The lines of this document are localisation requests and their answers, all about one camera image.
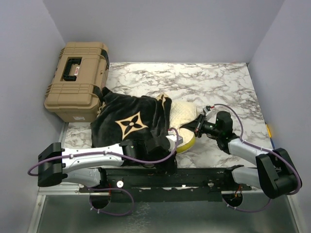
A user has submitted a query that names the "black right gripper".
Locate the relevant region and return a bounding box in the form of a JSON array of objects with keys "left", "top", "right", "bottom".
[{"left": 180, "top": 113, "right": 222, "bottom": 138}]

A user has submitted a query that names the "white pillow yellow edge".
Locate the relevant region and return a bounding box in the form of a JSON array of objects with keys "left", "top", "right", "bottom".
[{"left": 170, "top": 100, "right": 198, "bottom": 154}]

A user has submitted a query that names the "black yellow flower pillowcase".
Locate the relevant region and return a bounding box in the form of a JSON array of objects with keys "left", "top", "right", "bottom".
[{"left": 90, "top": 88, "right": 172, "bottom": 148}]

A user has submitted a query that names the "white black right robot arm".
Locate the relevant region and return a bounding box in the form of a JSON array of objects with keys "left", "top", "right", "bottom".
[{"left": 182, "top": 111, "right": 302, "bottom": 199}]

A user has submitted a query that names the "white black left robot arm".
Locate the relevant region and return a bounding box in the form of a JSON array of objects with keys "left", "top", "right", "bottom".
[{"left": 36, "top": 135, "right": 183, "bottom": 192}]

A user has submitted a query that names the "yellow blue pencil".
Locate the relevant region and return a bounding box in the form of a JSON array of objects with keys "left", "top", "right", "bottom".
[{"left": 265, "top": 124, "right": 275, "bottom": 149}]

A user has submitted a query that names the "tan plastic tool case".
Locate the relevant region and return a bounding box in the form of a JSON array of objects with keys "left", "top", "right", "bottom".
[{"left": 44, "top": 42, "right": 110, "bottom": 123}]

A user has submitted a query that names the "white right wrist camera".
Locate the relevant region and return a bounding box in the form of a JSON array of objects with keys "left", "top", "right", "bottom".
[{"left": 203, "top": 105, "right": 214, "bottom": 120}]

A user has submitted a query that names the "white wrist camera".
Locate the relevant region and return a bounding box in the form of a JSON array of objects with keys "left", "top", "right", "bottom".
[
  {"left": 203, "top": 105, "right": 214, "bottom": 120},
  {"left": 166, "top": 128, "right": 183, "bottom": 151}
]

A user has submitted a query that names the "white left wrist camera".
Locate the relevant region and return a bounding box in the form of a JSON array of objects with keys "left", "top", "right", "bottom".
[{"left": 166, "top": 128, "right": 183, "bottom": 151}]

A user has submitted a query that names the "black mounting rail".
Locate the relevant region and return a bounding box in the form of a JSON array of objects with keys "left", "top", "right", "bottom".
[{"left": 79, "top": 168, "right": 251, "bottom": 202}]

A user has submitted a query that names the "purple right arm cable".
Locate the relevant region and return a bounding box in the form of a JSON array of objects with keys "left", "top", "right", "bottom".
[{"left": 211, "top": 103, "right": 303, "bottom": 196}]

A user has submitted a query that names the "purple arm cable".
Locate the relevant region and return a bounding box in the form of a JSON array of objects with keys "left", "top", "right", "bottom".
[
  {"left": 27, "top": 127, "right": 180, "bottom": 177},
  {"left": 211, "top": 103, "right": 303, "bottom": 196}
]

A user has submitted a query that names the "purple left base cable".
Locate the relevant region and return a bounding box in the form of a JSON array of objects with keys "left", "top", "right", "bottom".
[{"left": 88, "top": 186, "right": 135, "bottom": 216}]

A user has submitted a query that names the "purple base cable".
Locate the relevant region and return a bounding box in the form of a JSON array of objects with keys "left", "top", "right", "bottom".
[
  {"left": 222, "top": 191, "right": 273, "bottom": 213},
  {"left": 88, "top": 186, "right": 135, "bottom": 216}
]

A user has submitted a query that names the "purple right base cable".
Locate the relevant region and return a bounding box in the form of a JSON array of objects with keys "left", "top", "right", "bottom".
[{"left": 222, "top": 191, "right": 273, "bottom": 213}]

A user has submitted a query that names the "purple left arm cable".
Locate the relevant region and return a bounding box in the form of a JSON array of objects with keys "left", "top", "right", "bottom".
[{"left": 27, "top": 127, "right": 180, "bottom": 177}]

